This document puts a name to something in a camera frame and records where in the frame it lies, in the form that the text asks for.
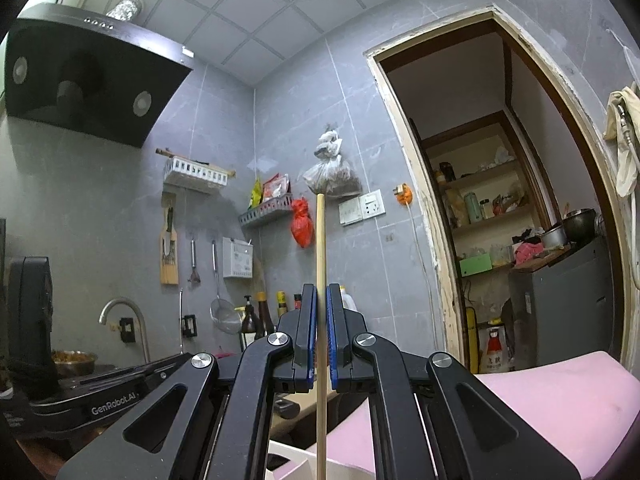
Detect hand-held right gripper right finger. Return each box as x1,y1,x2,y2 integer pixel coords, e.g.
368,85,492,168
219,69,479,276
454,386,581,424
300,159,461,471
326,284,591,480

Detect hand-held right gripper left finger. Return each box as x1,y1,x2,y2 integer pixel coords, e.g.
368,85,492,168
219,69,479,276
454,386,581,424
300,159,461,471
56,284,317,480

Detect wooden chopstick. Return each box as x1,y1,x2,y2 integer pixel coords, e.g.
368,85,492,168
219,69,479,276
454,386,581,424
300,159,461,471
316,193,329,480

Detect metal bowl of food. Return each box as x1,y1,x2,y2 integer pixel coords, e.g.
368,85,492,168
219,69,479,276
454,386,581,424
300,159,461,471
52,350,99,379

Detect tall dark soy sauce bottle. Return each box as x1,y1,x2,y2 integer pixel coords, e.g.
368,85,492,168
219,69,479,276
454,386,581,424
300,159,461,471
255,292,276,344

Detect dark pump bottle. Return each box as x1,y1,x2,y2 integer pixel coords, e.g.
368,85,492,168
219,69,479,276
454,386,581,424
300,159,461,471
241,294,261,351

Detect hanging mesh strainer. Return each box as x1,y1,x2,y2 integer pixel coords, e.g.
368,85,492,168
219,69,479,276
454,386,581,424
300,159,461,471
209,239,242,335

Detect steel faucet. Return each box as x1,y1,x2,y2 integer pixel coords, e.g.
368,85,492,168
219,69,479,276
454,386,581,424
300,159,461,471
98,298,151,364

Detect small white hanging box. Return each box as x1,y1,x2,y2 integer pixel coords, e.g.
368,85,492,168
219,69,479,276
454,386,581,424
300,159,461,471
222,236,255,280

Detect red plastic bag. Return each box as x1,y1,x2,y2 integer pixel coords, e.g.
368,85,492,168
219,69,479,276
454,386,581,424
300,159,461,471
290,198,314,249

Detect hanging metal peeler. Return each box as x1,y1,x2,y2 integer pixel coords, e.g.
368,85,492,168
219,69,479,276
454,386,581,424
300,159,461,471
188,237,202,285

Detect red white seasoning packet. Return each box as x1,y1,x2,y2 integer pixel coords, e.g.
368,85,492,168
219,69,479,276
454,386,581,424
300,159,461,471
262,173,291,201

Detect green box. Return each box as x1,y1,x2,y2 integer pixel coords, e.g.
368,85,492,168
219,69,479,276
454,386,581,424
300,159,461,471
458,253,494,277

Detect red white floor bottle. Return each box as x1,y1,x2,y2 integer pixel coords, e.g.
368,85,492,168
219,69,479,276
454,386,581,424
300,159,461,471
479,327,511,374

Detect clear bag of dried goods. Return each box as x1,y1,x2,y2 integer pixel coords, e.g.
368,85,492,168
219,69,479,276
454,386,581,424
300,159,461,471
302,129,362,199

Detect wooden knife rack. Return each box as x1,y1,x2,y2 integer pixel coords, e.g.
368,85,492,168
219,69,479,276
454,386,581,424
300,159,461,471
159,192,180,286

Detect wooden pantry shelves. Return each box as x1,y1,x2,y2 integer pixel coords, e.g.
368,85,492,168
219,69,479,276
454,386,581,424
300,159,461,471
424,156,547,282

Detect green thermos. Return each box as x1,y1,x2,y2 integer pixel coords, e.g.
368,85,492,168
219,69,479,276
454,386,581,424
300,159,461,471
463,192,484,225

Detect pink plastic stool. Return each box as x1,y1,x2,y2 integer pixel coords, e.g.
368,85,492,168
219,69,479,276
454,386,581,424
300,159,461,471
265,351,640,480

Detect pink cloth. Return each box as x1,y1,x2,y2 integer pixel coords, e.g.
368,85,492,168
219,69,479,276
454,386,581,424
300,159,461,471
513,242,545,266

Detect grey cabinet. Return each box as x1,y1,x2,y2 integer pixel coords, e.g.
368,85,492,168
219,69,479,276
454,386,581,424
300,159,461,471
508,236,616,372

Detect small metal pot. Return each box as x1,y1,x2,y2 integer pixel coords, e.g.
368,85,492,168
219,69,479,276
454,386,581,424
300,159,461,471
541,224,569,250

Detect dark metal bowl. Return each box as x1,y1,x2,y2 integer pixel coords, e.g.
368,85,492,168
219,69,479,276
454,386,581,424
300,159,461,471
563,208,599,241

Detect black range hood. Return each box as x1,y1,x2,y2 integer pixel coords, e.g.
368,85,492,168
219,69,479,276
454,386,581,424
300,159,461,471
4,2,195,149

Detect cream rubber gloves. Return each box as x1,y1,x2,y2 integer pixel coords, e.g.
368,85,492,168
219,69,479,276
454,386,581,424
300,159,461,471
603,80,640,199

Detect white wall switch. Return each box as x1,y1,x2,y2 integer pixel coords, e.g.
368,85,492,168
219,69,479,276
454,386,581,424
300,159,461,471
338,197,362,226

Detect grey wall shelf basket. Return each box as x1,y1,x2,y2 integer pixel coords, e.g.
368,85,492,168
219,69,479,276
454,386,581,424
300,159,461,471
238,193,295,229

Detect white wall socket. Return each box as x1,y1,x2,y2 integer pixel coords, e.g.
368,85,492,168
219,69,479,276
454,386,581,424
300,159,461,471
358,188,385,220

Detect white wall basket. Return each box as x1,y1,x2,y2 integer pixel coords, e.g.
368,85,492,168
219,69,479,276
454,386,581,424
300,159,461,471
155,147,237,196

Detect wooden door frame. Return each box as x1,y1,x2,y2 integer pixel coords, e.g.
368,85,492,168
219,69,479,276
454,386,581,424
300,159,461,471
366,6,637,377

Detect silver foil duct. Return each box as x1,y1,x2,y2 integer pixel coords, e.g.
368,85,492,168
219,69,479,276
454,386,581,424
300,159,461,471
105,0,144,21

